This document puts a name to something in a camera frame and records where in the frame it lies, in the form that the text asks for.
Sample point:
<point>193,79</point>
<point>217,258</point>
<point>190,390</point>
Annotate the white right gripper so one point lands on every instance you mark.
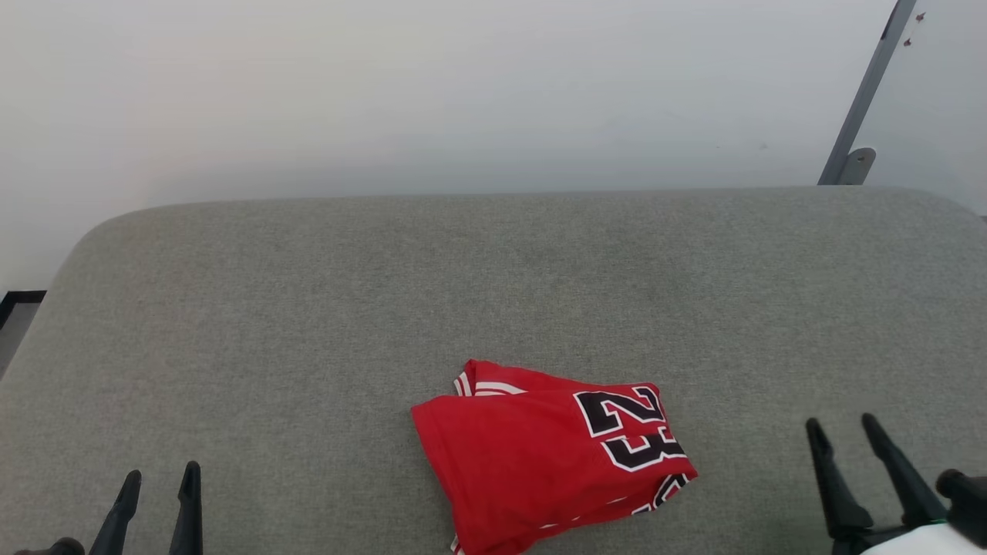
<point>917,543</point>

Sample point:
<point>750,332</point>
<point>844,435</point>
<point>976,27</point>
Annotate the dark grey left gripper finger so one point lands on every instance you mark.
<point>116,520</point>
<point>187,516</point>

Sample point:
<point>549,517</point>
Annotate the red jersey with number 23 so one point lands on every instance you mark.
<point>524,462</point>

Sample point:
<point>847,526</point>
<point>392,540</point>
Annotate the black skirting strip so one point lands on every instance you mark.
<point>19,301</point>

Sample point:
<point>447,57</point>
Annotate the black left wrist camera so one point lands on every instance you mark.
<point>54,549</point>

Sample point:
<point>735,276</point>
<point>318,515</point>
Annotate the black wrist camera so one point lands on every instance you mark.
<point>54,549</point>
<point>968,501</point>

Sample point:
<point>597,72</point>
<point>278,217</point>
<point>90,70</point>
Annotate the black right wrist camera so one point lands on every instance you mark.
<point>968,501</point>

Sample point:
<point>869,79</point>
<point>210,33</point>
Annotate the grey post foot bracket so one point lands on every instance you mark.
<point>857,166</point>

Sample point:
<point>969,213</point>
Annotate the grey metal wall post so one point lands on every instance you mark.
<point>867,85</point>

